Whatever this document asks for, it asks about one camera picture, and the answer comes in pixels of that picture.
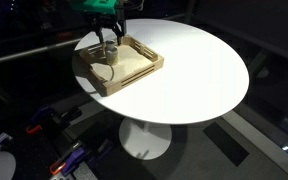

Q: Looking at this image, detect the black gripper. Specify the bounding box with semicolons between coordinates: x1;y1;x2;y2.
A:
83;6;128;46

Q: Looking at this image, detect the light wooden slatted tray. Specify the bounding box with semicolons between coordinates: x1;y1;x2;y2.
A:
78;34;165;98

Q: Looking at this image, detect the purple orange spring clamp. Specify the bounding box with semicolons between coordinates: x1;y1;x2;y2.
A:
49;139;114;177
25;105;83;135

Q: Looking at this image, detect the black floor hatch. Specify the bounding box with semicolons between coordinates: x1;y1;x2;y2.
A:
202;121;250;168

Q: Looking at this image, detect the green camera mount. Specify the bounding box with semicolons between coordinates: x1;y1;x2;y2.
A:
67;0;119;16

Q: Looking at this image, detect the grey metal rail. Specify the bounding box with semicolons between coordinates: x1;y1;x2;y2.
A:
0;36;85;68

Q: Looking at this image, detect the white table pedestal base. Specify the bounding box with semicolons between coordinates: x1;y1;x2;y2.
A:
118;117;173;161

